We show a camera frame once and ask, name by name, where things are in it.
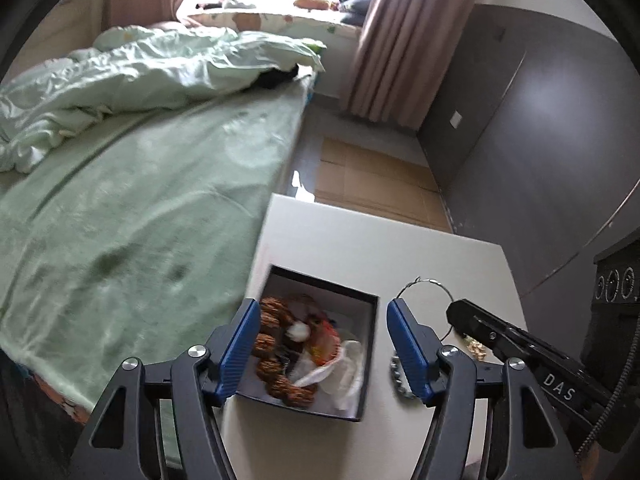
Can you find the clear plastic bag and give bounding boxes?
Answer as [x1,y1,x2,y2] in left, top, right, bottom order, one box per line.
[289,339,367,411]

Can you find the green printed pillow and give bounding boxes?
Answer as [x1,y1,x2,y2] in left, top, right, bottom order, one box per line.
[94,25,153,52]

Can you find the cream padded headboard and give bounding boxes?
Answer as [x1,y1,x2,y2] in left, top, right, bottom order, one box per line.
[7,0,111,86]

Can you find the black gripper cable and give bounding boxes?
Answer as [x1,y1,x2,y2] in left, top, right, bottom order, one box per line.
[575,305,640,480]

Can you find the white side table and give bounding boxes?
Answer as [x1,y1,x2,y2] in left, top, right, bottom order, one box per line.
[220,192,531,480]

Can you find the small clothes on sill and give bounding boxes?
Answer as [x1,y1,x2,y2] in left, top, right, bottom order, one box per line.
[196,0,258,11]

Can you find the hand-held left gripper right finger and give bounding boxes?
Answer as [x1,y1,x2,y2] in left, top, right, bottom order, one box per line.
[386,297,576,480]

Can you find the dark blue box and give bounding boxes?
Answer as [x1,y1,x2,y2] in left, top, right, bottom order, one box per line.
[235,262,380,422]

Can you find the light green duvet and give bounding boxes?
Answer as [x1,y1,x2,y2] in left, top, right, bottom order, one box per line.
[0,25,326,175]

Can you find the printed window seat cushion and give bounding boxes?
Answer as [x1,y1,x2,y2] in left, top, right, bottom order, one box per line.
[184,7,365,42]

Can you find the bed with green sheet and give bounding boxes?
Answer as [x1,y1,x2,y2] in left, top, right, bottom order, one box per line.
[0,25,326,461]

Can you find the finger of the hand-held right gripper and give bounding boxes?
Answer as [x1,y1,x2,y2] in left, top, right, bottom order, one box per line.
[446,299,540,367]

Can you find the small gold earrings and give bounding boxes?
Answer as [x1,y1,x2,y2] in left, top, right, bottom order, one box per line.
[462,337,489,362]

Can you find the flat brown cardboard sheet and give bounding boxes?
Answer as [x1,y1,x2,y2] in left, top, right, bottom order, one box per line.
[312,136,454,234]

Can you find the silver hoop ring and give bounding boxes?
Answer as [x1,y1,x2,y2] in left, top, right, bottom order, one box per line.
[397,276,455,342]

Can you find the silver bead bracelet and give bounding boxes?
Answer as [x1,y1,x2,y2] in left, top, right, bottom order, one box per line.
[389,352,426,402]

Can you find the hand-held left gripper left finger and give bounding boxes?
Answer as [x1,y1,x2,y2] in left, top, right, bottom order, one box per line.
[70,298,262,480]

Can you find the orange trinket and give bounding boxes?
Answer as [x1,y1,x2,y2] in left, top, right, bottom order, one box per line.
[306,312,343,366]

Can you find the dark blue bags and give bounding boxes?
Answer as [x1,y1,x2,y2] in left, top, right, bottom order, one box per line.
[339,0,382,27]

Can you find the brown beaded bracelet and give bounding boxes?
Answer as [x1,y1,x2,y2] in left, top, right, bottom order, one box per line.
[250,296,317,408]

